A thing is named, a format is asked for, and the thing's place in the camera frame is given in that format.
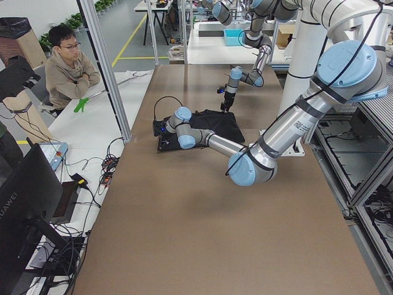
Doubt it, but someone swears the black power adapter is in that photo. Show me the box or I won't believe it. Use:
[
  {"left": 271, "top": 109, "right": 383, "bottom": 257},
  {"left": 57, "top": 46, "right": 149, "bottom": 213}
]
[{"left": 70, "top": 173, "right": 88, "bottom": 189}]

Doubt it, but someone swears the blue teach pendant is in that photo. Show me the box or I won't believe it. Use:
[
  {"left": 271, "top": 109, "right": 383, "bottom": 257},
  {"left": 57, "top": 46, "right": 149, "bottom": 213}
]
[{"left": 39, "top": 142, "right": 68, "bottom": 171}]

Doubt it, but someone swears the black graphic t-shirt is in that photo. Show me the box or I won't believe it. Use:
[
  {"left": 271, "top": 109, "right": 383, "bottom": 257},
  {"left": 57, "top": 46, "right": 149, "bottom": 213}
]
[{"left": 153, "top": 109, "right": 245, "bottom": 152}]

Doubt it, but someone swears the red black power strip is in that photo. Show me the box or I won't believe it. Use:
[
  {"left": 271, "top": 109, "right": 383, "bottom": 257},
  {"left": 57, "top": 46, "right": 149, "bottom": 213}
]
[{"left": 99, "top": 155, "right": 120, "bottom": 187}]

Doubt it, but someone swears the aluminium frame post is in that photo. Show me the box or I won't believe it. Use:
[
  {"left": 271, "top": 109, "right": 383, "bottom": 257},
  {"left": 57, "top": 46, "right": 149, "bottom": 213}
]
[{"left": 77, "top": 0, "right": 132, "bottom": 143}]

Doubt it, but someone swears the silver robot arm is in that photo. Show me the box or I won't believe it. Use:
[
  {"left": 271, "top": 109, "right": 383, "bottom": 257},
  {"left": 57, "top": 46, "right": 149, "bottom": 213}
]
[
  {"left": 220, "top": 1, "right": 299, "bottom": 112},
  {"left": 153, "top": 1, "right": 392, "bottom": 186}
]

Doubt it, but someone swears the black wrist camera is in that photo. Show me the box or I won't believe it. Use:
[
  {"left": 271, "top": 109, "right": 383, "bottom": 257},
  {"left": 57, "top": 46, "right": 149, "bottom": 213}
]
[
  {"left": 216, "top": 86, "right": 226, "bottom": 94},
  {"left": 152, "top": 121, "right": 168, "bottom": 136}
]

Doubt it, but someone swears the black Huawei monitor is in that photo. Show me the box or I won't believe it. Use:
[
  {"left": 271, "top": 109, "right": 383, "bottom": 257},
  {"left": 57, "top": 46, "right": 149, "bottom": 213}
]
[{"left": 1, "top": 144, "right": 66, "bottom": 283}]

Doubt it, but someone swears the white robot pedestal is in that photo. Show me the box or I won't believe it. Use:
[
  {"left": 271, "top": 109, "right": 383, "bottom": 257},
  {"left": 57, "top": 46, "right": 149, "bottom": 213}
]
[{"left": 278, "top": 7, "right": 327, "bottom": 114}]

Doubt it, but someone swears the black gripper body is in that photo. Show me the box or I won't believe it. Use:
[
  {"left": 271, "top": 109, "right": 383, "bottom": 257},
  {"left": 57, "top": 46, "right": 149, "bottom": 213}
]
[
  {"left": 152, "top": 119, "right": 173, "bottom": 138},
  {"left": 224, "top": 91, "right": 236, "bottom": 106}
]

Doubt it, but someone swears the seated person beige hoodie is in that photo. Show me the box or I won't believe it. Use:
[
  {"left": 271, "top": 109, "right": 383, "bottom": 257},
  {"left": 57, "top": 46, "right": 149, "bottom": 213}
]
[{"left": 45, "top": 25, "right": 101, "bottom": 114}]

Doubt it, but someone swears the blue plastic bin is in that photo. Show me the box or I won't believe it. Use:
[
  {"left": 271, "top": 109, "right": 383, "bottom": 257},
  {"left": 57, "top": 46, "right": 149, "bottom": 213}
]
[{"left": 224, "top": 29, "right": 245, "bottom": 47}]

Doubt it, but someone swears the green grabber tool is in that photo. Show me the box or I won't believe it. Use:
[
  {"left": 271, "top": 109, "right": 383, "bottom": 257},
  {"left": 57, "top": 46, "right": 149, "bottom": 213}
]
[{"left": 74, "top": 98, "right": 89, "bottom": 113}]

